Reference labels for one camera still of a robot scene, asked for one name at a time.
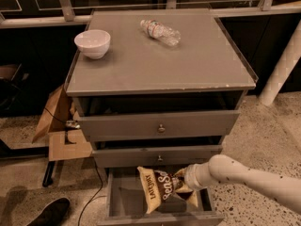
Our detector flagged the white window railing frame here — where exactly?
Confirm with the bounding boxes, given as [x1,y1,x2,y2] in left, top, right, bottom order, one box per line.
[0,0,301,28]

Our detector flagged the black metal leg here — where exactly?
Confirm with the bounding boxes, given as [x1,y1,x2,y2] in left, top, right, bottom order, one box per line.
[42,161,55,187]

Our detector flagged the black cable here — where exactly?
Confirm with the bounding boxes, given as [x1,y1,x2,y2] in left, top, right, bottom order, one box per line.
[76,160,104,226]

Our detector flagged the grey bottom drawer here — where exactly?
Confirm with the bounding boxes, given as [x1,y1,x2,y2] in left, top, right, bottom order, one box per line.
[98,168,224,226]

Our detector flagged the brown chip bag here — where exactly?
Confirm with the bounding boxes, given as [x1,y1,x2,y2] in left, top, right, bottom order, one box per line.
[137,167,198,214]

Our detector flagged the grey drawer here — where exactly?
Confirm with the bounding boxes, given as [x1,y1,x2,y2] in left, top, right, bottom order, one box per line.
[92,145,222,168]
[79,110,239,141]
[98,168,224,226]

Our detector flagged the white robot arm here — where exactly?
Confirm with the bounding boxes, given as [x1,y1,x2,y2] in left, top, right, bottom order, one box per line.
[176,154,301,214]

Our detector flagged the brown cardboard box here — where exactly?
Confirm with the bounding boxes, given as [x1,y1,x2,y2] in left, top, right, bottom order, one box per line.
[32,86,92,161]

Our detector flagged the white diagonal post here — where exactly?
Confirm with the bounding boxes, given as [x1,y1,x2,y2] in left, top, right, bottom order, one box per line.
[259,21,301,106]

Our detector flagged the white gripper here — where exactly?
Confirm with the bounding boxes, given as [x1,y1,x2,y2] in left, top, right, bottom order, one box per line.
[175,163,211,193]

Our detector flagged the white ceramic bowl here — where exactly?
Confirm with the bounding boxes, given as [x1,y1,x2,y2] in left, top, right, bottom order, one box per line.
[74,29,111,59]

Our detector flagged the grey middle drawer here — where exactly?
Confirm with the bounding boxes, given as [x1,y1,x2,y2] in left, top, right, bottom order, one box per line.
[92,145,222,168]

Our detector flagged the grey top drawer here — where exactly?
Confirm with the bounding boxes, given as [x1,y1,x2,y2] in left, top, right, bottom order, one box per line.
[79,110,239,141]

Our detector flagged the clear plastic water bottle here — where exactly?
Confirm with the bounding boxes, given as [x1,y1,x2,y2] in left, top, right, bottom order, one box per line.
[140,20,181,47]

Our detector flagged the grey drawer cabinet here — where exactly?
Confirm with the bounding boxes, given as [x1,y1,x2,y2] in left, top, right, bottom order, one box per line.
[64,8,259,173]

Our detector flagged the black shoe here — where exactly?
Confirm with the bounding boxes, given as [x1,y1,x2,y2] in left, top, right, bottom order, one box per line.
[26,198,71,226]

